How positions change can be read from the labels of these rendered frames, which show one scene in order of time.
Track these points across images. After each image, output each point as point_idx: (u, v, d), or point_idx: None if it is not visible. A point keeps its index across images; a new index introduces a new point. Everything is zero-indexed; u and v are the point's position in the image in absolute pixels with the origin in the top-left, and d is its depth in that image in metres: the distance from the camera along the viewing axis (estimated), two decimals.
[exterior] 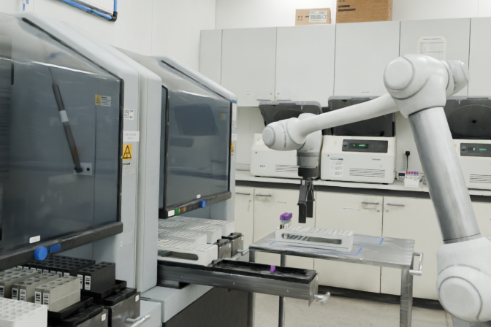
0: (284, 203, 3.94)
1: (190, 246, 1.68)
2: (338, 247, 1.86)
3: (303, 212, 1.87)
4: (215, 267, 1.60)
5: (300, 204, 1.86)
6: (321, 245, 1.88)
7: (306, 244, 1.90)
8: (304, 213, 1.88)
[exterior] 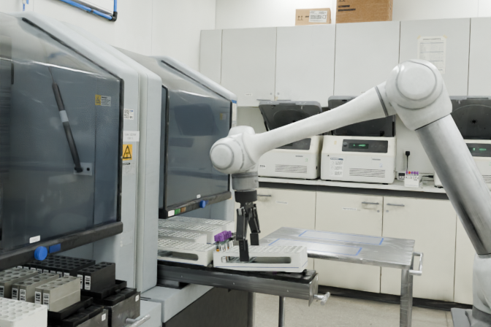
0: (284, 203, 3.94)
1: (190, 246, 1.68)
2: (288, 267, 1.52)
3: (244, 247, 1.55)
4: (215, 267, 1.60)
5: (239, 239, 1.54)
6: (267, 267, 1.55)
7: (250, 266, 1.56)
8: (245, 249, 1.56)
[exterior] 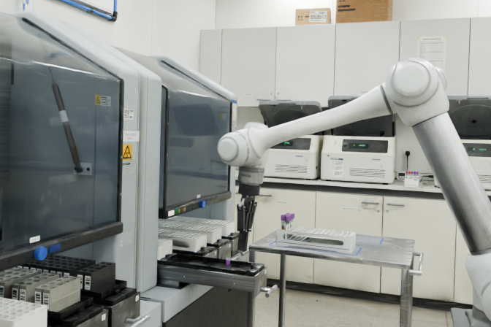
0: (284, 203, 3.94)
1: None
2: (340, 248, 1.84)
3: None
4: (167, 261, 1.66)
5: (248, 228, 1.74)
6: (323, 247, 1.87)
7: (307, 244, 1.89)
8: None
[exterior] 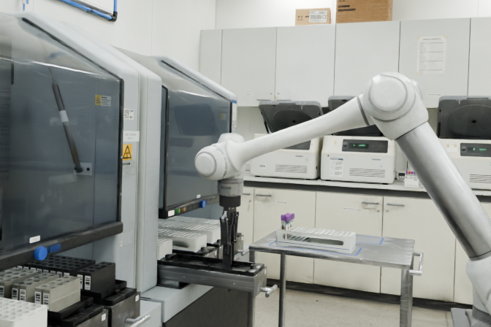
0: (284, 203, 3.94)
1: None
2: (340, 248, 1.84)
3: None
4: (167, 261, 1.66)
5: (234, 239, 1.73)
6: (323, 247, 1.87)
7: (307, 244, 1.89)
8: None
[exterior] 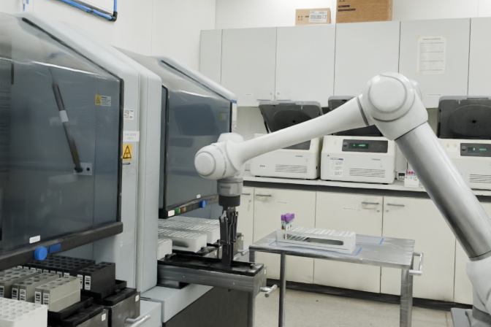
0: (284, 203, 3.94)
1: None
2: (340, 248, 1.84)
3: None
4: (167, 261, 1.66)
5: (233, 239, 1.73)
6: (323, 247, 1.87)
7: (307, 244, 1.89)
8: None
